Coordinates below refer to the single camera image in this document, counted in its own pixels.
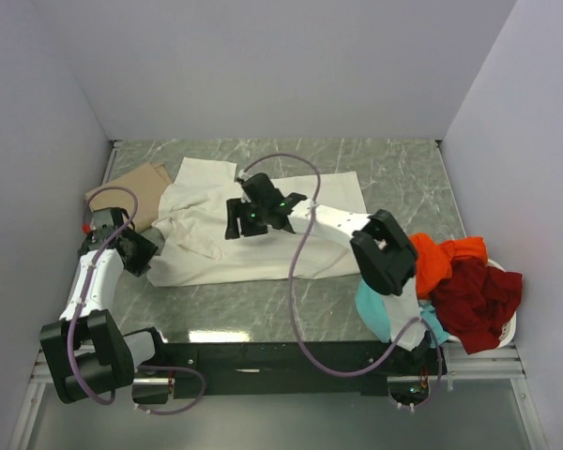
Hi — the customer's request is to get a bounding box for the dark red t shirt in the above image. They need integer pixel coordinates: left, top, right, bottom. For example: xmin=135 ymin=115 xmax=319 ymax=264
xmin=430 ymin=258 xmax=524 ymax=354

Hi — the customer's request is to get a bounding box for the orange t shirt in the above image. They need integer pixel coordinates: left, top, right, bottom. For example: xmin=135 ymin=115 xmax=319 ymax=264
xmin=409 ymin=233 xmax=488 ymax=300

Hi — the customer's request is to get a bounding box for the cream white t shirt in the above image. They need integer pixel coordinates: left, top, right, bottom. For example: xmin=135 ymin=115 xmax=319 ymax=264
xmin=145 ymin=157 xmax=372 ymax=288

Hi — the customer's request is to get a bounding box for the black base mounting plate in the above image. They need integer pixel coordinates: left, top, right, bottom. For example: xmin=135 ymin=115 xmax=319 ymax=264
xmin=132 ymin=342 xmax=447 ymax=405

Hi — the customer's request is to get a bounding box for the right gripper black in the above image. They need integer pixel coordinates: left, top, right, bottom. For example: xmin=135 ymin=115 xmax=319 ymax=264
xmin=223 ymin=199 xmax=268 ymax=241

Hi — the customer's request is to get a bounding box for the teal t shirt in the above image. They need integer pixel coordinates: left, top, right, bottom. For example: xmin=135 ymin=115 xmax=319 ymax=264
xmin=355 ymin=280 xmax=450 ymax=344

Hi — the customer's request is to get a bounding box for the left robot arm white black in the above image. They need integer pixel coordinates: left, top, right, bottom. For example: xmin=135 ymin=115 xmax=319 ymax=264
xmin=39 ymin=207 xmax=169 ymax=404

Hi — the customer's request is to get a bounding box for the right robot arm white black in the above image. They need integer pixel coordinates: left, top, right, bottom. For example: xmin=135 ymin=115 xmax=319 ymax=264
xmin=224 ymin=172 xmax=426 ymax=374

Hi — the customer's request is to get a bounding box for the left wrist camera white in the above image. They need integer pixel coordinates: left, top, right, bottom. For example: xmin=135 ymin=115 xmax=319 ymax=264
xmin=82 ymin=207 xmax=124 ymax=233

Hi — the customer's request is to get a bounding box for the white perforated laundry basket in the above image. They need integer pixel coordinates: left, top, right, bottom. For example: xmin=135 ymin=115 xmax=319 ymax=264
xmin=440 ymin=260 xmax=520 ymax=348

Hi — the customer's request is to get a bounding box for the aluminium frame rail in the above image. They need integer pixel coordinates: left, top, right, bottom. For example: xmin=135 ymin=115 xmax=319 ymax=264
xmin=8 ymin=140 xmax=550 ymax=450

